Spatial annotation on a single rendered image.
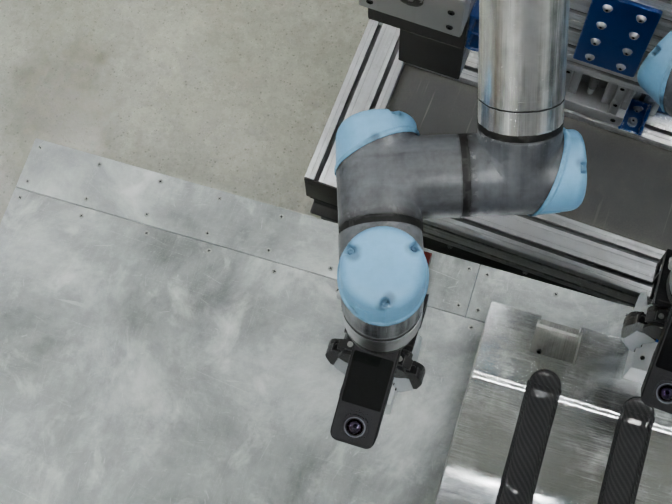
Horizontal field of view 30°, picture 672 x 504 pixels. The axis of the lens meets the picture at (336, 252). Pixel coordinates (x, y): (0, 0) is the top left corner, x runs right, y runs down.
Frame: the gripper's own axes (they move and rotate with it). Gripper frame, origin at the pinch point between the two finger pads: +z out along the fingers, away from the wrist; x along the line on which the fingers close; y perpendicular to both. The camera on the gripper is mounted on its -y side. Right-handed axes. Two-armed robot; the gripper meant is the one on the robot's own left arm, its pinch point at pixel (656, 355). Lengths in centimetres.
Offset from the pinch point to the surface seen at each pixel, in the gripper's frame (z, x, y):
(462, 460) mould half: 5.1, 17.3, -16.7
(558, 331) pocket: 6.7, 10.5, 1.5
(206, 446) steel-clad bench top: 13, 47, -23
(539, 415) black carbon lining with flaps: 5.2, 10.3, -9.1
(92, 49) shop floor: 93, 110, 57
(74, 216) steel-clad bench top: 13, 73, 0
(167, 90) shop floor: 93, 92, 53
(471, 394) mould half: 4.7, 18.3, -9.2
